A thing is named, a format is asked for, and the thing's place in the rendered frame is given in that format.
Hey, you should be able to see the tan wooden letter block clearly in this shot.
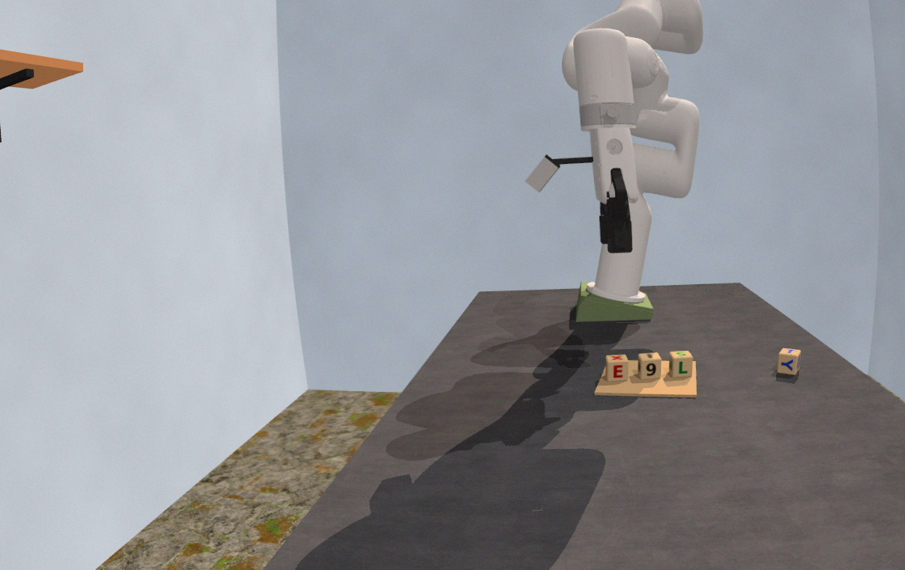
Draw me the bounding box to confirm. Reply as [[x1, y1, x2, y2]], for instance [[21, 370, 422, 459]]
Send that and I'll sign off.
[[669, 351, 693, 378], [637, 353, 661, 380], [606, 355, 629, 382], [777, 348, 801, 375]]

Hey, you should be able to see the tan flat mat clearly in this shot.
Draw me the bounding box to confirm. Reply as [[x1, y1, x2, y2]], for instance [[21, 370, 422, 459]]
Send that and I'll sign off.
[[595, 360, 697, 397]]

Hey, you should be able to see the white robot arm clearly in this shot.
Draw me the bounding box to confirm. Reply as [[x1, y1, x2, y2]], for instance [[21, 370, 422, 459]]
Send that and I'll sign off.
[[562, 0, 703, 302]]

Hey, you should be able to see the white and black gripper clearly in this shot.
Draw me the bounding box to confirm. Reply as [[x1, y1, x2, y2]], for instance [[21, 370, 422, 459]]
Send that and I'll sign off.
[[581, 124, 638, 253]]

